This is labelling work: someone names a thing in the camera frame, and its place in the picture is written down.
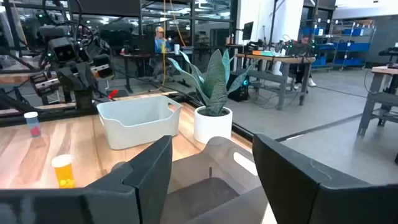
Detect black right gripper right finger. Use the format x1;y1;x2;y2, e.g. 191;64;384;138
252;134;398;224

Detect grey leg wooden table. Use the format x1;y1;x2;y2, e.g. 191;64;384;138
356;46;398;138

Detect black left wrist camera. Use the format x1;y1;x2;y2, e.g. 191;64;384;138
48;37;77;63

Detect person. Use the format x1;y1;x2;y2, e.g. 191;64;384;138
289;34;317;88
154;26;172;54

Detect snake plant in white pot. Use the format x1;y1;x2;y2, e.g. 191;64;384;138
167;49;256;145

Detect orange bottle yellow pills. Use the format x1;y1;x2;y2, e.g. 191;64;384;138
51;154;76;189

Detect black computer tower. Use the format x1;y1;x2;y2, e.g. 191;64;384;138
228;73;249;103

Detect black wall monitor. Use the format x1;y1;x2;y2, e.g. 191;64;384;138
241;21;254;41

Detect yellow hanging cable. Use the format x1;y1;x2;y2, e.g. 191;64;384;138
161;0;187;91

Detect grey plastic bin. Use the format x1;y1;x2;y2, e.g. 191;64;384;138
110;136;272;224

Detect blue bottle red pills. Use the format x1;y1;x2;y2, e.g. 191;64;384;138
24;111;42;138

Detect wooden top workbench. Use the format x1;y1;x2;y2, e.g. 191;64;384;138
234;52;317;111

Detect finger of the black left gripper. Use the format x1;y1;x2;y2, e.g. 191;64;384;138
57;67;82;91
76;62;94;91

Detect blue storage shelving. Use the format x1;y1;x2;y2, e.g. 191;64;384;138
300;19;377;71

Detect dark office desk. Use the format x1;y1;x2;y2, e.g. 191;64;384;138
119;46;195;94

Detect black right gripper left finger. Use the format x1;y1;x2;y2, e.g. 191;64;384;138
0;135;174;224

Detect white plastic bin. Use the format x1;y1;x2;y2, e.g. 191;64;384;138
96;95;182;151

